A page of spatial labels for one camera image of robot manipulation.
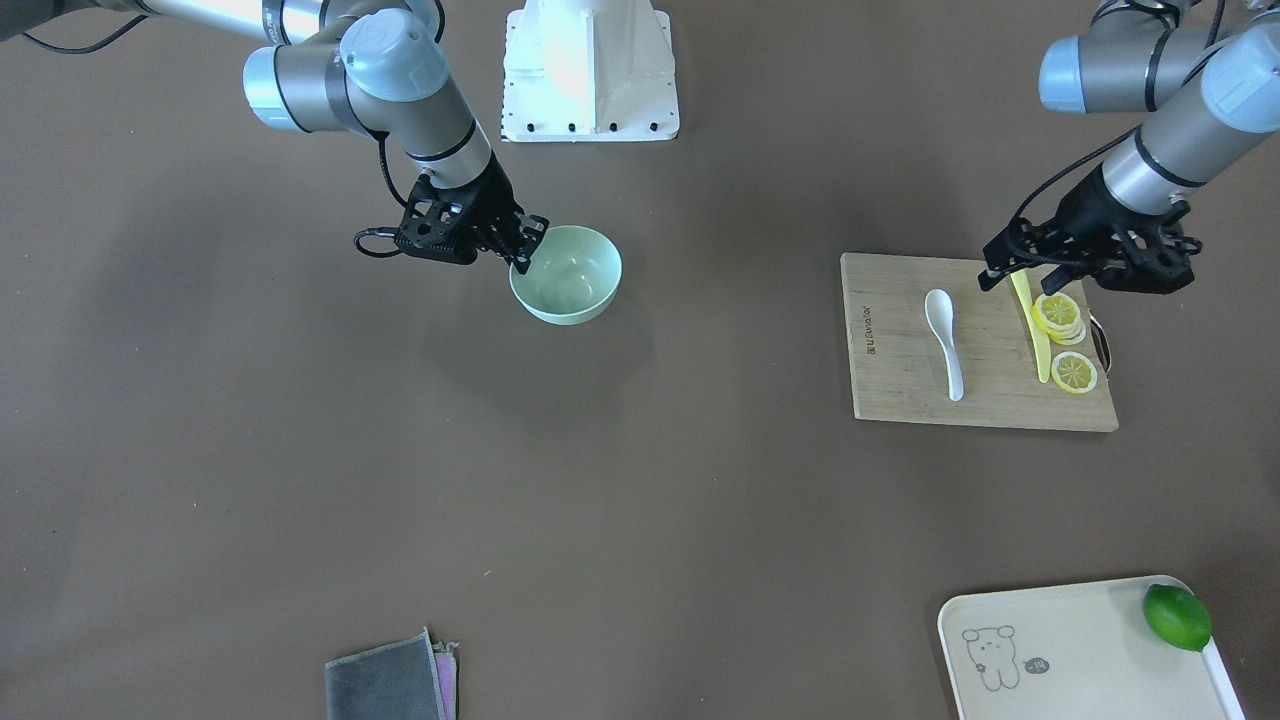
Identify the grey folded cloth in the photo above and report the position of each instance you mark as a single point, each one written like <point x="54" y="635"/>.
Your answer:
<point x="416" y="678"/>

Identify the single lemon slice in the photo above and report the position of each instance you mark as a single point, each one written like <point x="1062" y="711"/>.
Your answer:
<point x="1074" y="373"/>

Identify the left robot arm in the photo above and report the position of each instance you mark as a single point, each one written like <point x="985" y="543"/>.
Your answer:
<point x="1210" y="96"/>

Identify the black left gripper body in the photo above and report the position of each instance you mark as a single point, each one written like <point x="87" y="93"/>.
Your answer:
<point x="1087" y="212"/>

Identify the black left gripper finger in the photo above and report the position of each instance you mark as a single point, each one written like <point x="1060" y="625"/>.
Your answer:
<point x="998" y="270"/>

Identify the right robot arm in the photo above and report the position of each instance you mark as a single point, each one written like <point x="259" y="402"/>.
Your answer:
<point x="376" y="69"/>

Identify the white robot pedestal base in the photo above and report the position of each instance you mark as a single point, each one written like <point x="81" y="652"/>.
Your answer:
<point x="589" y="71"/>

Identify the green lime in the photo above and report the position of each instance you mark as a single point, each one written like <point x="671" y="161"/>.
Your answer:
<point x="1177" y="617"/>

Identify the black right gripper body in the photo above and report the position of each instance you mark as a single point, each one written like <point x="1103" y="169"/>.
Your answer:
<point x="489" y="198"/>

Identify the white ceramic spoon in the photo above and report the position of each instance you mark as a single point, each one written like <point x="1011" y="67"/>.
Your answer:
<point x="939" y="316"/>

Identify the stacked lemon slices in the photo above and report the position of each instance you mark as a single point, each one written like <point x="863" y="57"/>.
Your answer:
<point x="1060" y="318"/>

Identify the bamboo cutting board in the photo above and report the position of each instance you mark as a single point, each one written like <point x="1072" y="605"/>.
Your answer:
<point x="897" y="367"/>

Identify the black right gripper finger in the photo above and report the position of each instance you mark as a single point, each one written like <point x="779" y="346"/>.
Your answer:
<point x="520" y="237"/>

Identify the yellow plastic knife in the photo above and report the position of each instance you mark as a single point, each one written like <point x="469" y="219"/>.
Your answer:
<point x="1039" y="340"/>

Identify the cream cartoon tray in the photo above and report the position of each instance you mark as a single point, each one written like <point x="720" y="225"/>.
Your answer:
<point x="1076" y="651"/>

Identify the light green bowl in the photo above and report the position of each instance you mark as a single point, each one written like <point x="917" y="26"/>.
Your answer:
<point x="572" y="277"/>

